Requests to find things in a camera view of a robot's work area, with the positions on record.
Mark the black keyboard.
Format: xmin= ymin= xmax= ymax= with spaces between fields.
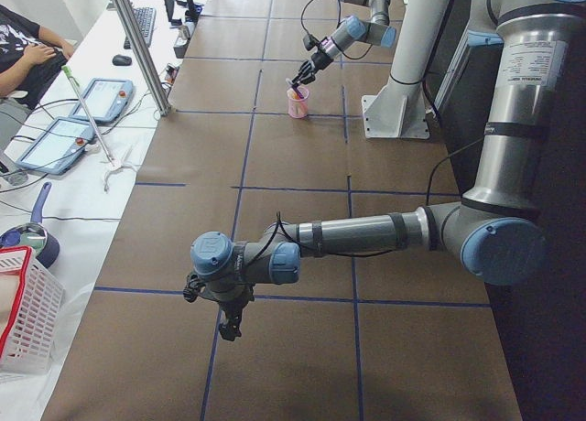
xmin=133 ymin=6 xmax=157 ymax=48

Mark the purple highlighter pen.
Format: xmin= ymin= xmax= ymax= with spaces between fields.
xmin=286 ymin=78 xmax=304 ymax=100

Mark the teach pendant tablet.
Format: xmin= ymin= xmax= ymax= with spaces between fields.
xmin=81 ymin=78 xmax=135 ymax=124
xmin=16 ymin=117 xmax=94 ymax=175

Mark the near teach pendant tablet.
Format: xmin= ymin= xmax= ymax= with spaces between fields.
xmin=16 ymin=117 xmax=94 ymax=175

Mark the white plastic basket red rim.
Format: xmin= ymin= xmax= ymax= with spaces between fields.
xmin=1 ymin=246 xmax=64 ymax=382

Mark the black camera cable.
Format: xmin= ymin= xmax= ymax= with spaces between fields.
xmin=299 ymin=0 xmax=374 ymax=60
xmin=246 ymin=136 xmax=486 ymax=275

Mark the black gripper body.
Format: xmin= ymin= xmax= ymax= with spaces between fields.
xmin=218 ymin=297 xmax=255 ymax=329
xmin=299 ymin=51 xmax=333 ymax=81

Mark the black computer mouse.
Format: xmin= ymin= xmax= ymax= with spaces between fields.
xmin=112 ymin=54 xmax=133 ymax=67

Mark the seated person black shirt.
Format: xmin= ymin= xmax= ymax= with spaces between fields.
xmin=1 ymin=6 xmax=75 ymax=110

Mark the far teach pendant tablet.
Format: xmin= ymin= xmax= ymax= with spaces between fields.
xmin=81 ymin=78 xmax=135 ymax=124

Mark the long metal grabber stick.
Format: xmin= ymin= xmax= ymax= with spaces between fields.
xmin=61 ymin=66 xmax=114 ymax=166

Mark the aluminium frame post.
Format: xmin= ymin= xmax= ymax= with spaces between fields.
xmin=110 ymin=0 xmax=171 ymax=117

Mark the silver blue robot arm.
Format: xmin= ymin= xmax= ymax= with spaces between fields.
xmin=183 ymin=0 xmax=585 ymax=340
xmin=288 ymin=0 xmax=396 ymax=90

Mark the blue saucepan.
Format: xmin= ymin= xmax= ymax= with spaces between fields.
xmin=1 ymin=182 xmax=60 ymax=268

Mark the small steel cup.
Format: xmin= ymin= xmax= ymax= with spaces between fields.
xmin=179 ymin=21 xmax=195 ymax=40

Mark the black computer monitor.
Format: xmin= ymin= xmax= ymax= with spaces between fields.
xmin=163 ymin=0 xmax=202 ymax=27

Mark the pink mesh pen holder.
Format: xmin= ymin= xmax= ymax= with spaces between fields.
xmin=287 ymin=85 xmax=309 ymax=119

